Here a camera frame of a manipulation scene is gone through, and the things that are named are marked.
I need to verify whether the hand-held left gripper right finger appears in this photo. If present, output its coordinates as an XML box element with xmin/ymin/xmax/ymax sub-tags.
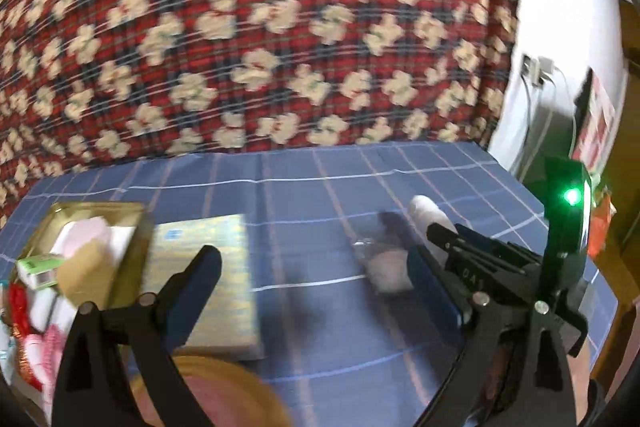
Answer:
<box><xmin>406</xmin><ymin>247</ymin><xmax>576</xmax><ymax>427</ymax></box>

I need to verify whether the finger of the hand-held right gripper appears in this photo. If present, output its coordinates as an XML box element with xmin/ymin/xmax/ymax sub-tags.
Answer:
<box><xmin>426</xmin><ymin>222</ymin><xmax>544</xmax><ymax>274</ymax></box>
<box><xmin>444</xmin><ymin>251</ymin><xmax>539</xmax><ymax>304</ymax></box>

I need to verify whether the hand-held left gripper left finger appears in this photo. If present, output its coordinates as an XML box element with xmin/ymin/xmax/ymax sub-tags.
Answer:
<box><xmin>50</xmin><ymin>245</ymin><xmax>223</xmax><ymax>427</ymax></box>

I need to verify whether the clear plastic bag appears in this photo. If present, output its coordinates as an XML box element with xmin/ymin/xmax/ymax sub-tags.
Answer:
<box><xmin>367</xmin><ymin>252</ymin><xmax>416</xmax><ymax>295</ymax></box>

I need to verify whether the small white cloth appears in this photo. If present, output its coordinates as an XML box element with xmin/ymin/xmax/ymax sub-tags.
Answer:
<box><xmin>409</xmin><ymin>195</ymin><xmax>456</xmax><ymax>258</ymax></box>

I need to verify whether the rectangular gold tin box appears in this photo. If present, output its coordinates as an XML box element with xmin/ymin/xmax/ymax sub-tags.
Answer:
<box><xmin>0</xmin><ymin>202</ymin><xmax>157</xmax><ymax>403</ymax></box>

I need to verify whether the yellow-brown sponge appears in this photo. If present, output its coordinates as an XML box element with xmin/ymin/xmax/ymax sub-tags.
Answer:
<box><xmin>55</xmin><ymin>239</ymin><xmax>126</xmax><ymax>308</ymax></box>

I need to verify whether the pink fluffy puff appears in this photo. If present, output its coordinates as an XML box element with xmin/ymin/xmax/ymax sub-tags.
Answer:
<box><xmin>62</xmin><ymin>217</ymin><xmax>113</xmax><ymax>258</ymax></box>

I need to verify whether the white sponge block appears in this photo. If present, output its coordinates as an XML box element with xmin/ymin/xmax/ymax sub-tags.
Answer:
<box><xmin>30</xmin><ymin>289</ymin><xmax>67</xmax><ymax>333</ymax></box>

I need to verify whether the green tissue packet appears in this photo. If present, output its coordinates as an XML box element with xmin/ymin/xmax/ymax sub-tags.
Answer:
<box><xmin>16</xmin><ymin>255</ymin><xmax>66</xmax><ymax>290</ymax></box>

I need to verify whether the red gold drawstring pouch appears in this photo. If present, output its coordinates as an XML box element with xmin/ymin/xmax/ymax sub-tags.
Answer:
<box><xmin>0</xmin><ymin>282</ymin><xmax>40</xmax><ymax>383</ymax></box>

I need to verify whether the person's right hand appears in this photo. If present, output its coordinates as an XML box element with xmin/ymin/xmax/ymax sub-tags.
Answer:
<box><xmin>565</xmin><ymin>347</ymin><xmax>593</xmax><ymax>427</ymax></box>

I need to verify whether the yellow patterned tissue box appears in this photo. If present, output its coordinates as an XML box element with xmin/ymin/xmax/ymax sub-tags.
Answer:
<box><xmin>142</xmin><ymin>213</ymin><xmax>266</xmax><ymax>360</ymax></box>

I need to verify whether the orange plastic bag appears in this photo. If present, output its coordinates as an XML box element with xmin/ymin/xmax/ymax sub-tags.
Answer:
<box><xmin>587</xmin><ymin>192</ymin><xmax>614</xmax><ymax>258</ymax></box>

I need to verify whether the clear plastic wrapper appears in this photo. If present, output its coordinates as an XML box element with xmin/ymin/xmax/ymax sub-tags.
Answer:
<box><xmin>352</xmin><ymin>234</ymin><xmax>386</xmax><ymax>263</ymax></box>

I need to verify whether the brown wooden door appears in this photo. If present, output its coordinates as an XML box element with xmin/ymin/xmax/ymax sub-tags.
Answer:
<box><xmin>600</xmin><ymin>2</ymin><xmax>640</xmax><ymax>358</ymax></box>

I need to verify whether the pink patchwork cloth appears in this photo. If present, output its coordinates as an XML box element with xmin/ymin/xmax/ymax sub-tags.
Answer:
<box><xmin>572</xmin><ymin>77</ymin><xmax>617</xmax><ymax>172</ymax></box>

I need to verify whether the round pink gold tin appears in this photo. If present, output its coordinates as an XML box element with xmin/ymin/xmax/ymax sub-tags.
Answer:
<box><xmin>127</xmin><ymin>354</ymin><xmax>296</xmax><ymax>427</ymax></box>

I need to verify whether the black monitor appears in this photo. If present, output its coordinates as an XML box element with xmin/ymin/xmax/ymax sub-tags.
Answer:
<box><xmin>572</xmin><ymin>67</ymin><xmax>596</xmax><ymax>158</ymax></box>

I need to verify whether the blue plaid tablecloth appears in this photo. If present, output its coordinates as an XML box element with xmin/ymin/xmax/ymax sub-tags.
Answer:
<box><xmin>0</xmin><ymin>141</ymin><xmax>621</xmax><ymax>427</ymax></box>

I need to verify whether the white charger plug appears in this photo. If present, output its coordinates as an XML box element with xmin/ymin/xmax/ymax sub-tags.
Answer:
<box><xmin>530</xmin><ymin>56</ymin><xmax>554</xmax><ymax>82</ymax></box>

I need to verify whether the red plaid bear-print blanket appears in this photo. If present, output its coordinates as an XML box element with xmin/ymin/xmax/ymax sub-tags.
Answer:
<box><xmin>0</xmin><ymin>0</ymin><xmax>523</xmax><ymax>228</ymax></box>

